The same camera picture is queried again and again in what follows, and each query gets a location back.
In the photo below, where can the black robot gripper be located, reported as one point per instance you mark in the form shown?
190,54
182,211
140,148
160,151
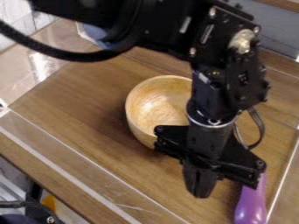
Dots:
210,154

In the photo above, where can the purple toy eggplant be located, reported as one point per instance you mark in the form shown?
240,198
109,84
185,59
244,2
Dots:
250,208

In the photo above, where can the brown wooden bowl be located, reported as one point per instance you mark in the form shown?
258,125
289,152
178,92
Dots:
156,103

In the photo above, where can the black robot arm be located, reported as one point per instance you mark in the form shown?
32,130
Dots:
213,36

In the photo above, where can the black clamp with screw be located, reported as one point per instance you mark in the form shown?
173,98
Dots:
49,219

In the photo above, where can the clear acrylic tray wall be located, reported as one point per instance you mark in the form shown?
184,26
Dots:
65,136

